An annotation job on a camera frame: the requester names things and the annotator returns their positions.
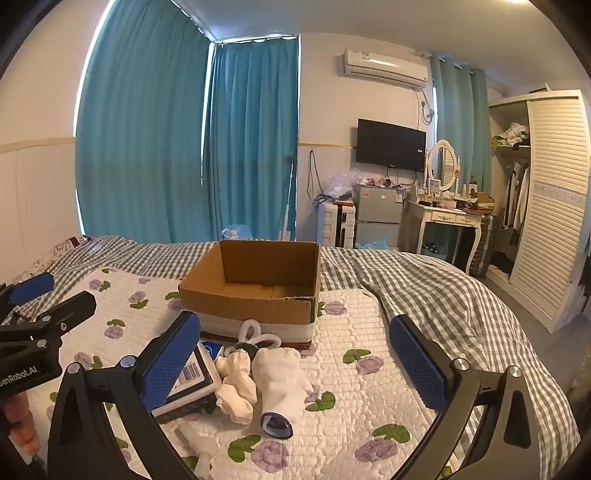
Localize brown cardboard box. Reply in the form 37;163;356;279
178;239;321;354

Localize wide teal curtain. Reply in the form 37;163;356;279
75;0;213;241

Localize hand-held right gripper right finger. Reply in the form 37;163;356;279
389;315;550;480

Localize white ribbed suitcase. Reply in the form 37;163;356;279
322;202;358;248

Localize narrow teal curtain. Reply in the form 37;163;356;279
203;37;301;241

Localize grey checked duvet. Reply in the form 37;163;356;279
9;235;580;480

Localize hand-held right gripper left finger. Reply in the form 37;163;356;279
46;311;201;480

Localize person's left hand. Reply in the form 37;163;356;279
4;396;38;456

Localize floral ruffled pillow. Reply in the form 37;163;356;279
9;235;95;284

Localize white dressing table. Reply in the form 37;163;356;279
402;198;497;278

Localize air conditioner power cable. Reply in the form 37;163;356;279
418;88;437;125

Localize folded clothes pile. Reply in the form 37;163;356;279
492;122;531;148

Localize hanging clothes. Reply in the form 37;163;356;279
501;159;532;232

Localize white mop pole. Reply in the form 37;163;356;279
279;154;296;243

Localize white louvred wardrobe door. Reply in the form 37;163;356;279
508;95;591;333

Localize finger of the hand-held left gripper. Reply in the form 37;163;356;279
0;272;55;308
0;291;98;344

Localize clear plastic bags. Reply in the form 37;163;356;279
323;168;361;204

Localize black wall television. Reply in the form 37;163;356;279
356;119;427;172

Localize white wardrobe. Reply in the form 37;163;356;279
487;88;591;333

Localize small dark oval case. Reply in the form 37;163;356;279
261;411;294;439

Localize white oval vanity mirror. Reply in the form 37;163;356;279
426;140;462;192

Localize white air conditioner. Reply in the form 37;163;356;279
343;48;428;89

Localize white labelled packet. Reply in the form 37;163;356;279
152;339;225;423

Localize white floral quilted mat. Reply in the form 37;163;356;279
4;267;458;480

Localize black wall cable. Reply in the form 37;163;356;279
307;150;324;204

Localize cream socks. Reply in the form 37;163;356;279
215;351;258;423

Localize grey mini fridge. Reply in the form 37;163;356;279
353;185;402;250

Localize dark suitcase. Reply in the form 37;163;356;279
479;216;500;278

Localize light teal curtain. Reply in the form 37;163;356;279
431;54;492;185

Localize white plush toy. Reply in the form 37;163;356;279
252;347;315;421

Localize blue plastic bag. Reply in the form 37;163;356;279
358;233;398;252

